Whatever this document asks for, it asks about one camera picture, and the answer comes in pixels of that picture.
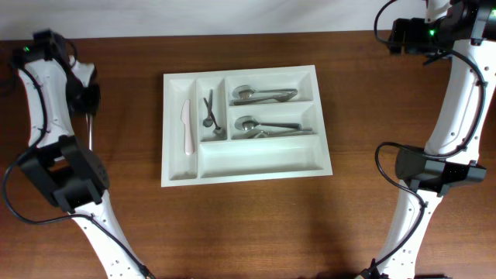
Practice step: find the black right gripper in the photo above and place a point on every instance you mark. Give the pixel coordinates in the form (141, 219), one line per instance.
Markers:
(415, 28)

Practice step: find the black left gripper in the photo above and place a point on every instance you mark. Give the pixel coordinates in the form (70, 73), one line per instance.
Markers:
(91, 103)

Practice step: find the small steel teaspoon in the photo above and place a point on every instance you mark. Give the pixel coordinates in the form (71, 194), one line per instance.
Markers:
(208, 120)

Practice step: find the steel dessert spoon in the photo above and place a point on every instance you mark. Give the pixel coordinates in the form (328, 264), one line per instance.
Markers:
(218, 130)

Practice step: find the large steel spoon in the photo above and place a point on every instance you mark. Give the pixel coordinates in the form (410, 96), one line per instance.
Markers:
(248, 122)

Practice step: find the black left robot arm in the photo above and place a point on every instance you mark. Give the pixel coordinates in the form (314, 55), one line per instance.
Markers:
(64, 170)

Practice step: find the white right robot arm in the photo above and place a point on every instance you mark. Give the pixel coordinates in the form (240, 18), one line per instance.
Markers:
(464, 33)

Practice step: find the white plastic cutlery tray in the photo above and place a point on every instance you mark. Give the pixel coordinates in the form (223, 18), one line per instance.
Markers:
(232, 158)

